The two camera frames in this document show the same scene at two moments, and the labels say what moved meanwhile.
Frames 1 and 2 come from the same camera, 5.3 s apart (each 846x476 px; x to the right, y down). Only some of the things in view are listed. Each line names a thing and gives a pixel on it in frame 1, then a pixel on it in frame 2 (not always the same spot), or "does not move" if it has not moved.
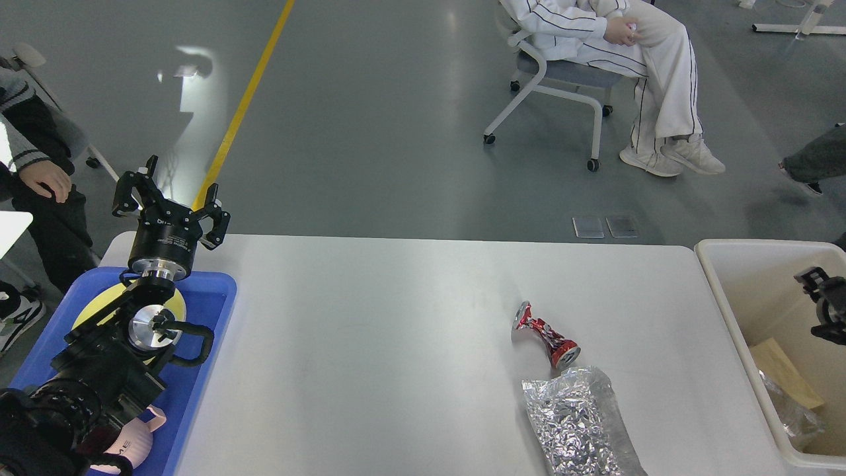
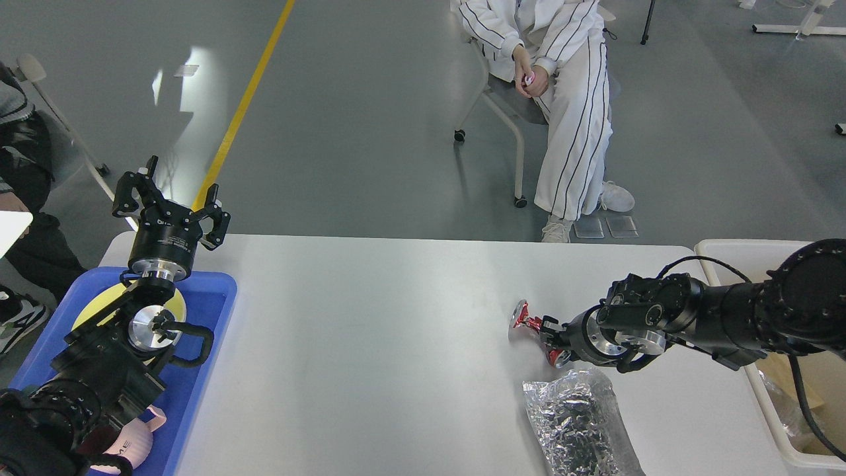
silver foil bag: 578,426 does not move
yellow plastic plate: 174,302 does not move
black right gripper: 831,305 -> 585,339
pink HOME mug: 134,441 does not move
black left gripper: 165,242 does not move
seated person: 640,39 -> 554,52
